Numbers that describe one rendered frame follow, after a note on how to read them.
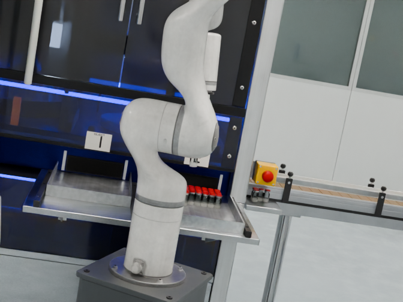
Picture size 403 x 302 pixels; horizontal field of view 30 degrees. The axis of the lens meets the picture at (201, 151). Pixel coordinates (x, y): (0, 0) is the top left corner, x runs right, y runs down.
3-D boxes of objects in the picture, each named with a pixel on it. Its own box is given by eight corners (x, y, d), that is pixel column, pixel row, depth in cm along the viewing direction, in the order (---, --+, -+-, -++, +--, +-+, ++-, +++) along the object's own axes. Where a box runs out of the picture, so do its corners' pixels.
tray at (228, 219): (153, 193, 255) (155, 183, 254) (228, 204, 258) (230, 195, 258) (157, 222, 222) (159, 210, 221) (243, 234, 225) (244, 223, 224)
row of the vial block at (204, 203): (166, 199, 249) (168, 186, 248) (219, 207, 251) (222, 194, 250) (167, 201, 246) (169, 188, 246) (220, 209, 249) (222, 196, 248)
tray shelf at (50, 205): (41, 173, 262) (41, 168, 261) (236, 202, 270) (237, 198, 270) (21, 211, 215) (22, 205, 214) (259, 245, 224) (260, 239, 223)
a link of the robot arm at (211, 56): (182, 78, 203) (216, 82, 203) (186, 29, 201) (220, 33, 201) (184, 78, 211) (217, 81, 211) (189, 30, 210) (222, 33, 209)
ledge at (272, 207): (240, 199, 276) (240, 194, 276) (273, 204, 278) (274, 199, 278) (245, 210, 263) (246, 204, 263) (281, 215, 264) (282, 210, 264)
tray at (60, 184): (56, 170, 262) (57, 160, 261) (129, 181, 265) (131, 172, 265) (45, 195, 229) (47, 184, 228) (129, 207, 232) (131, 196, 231)
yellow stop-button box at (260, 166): (251, 178, 268) (255, 159, 266) (271, 182, 269) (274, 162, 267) (255, 184, 260) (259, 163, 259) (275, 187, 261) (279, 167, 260)
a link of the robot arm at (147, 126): (179, 211, 175) (197, 111, 171) (103, 195, 177) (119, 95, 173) (188, 200, 187) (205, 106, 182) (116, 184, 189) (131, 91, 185)
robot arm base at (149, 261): (166, 294, 173) (180, 218, 169) (94, 271, 179) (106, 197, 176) (197, 273, 190) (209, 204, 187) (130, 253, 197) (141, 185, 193)
